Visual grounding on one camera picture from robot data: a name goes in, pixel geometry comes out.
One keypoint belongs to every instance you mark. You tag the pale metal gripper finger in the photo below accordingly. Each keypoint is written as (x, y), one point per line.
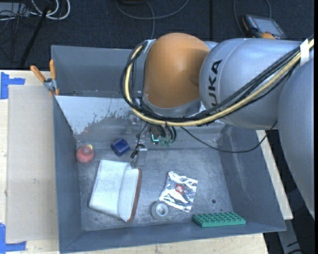
(141, 156)

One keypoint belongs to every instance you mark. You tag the blue cup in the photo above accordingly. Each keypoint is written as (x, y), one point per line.
(120, 147)

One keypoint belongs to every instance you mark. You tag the white sponge with brown edge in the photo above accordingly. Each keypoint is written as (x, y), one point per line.
(130, 192)

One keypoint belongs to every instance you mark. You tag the white flat box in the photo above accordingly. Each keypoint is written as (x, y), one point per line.
(107, 185)

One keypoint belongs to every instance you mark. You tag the silver foil packet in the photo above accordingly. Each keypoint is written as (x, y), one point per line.
(178, 190)

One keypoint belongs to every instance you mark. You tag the grey metal bin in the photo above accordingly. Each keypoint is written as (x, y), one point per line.
(201, 168)

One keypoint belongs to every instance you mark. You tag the red and yellow toy fruit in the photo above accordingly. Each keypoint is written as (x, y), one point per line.
(84, 154)

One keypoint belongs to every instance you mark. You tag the green studded flat block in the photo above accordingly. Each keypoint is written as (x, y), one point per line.
(219, 219)

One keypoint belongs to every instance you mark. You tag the brown cardboard board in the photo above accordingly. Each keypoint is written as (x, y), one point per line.
(31, 163)

